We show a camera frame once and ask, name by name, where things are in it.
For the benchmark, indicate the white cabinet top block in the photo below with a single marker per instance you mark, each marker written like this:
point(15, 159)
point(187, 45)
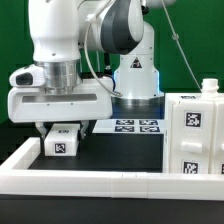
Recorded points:
point(62, 140)

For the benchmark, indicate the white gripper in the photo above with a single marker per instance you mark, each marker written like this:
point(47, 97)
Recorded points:
point(88, 101)

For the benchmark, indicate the white base tag sheet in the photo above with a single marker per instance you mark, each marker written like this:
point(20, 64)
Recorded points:
point(130, 126)

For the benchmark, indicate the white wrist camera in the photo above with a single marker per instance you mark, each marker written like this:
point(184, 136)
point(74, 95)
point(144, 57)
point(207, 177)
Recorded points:
point(28, 76)

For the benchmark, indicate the white cabinet body box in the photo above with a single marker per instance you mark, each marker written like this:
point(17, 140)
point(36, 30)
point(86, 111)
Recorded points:
point(209, 93)

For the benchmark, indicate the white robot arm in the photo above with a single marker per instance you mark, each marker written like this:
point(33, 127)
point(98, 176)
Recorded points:
point(62, 32)

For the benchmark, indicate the white cabinet door panel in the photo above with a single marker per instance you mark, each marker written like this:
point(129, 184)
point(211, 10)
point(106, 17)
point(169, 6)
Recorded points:
point(190, 136)
point(217, 154)

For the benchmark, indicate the white U-shaped obstacle fence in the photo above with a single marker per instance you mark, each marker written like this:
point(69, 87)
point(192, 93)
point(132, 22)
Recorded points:
point(17, 178)

